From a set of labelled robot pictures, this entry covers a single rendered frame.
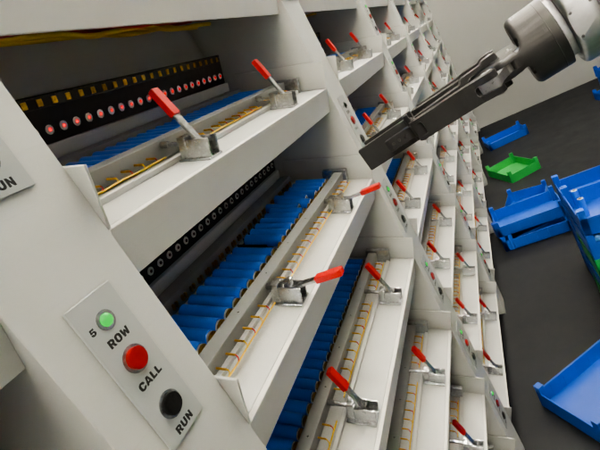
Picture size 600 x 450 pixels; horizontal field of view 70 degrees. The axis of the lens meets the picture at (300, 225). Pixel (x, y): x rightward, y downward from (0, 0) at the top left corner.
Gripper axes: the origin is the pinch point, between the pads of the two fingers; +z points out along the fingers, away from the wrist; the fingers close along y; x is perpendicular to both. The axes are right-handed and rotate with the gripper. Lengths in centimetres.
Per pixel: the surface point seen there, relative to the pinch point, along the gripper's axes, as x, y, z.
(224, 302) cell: 2.6, 16.8, 22.7
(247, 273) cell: 2.6, 10.5, 22.5
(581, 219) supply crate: 58, -70, -11
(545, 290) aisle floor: 100, -108, 13
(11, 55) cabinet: -36.2, 11.4, 28.4
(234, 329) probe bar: 4.2, 21.9, 19.0
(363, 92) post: -4, -100, 25
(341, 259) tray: 11.0, -0.8, 16.4
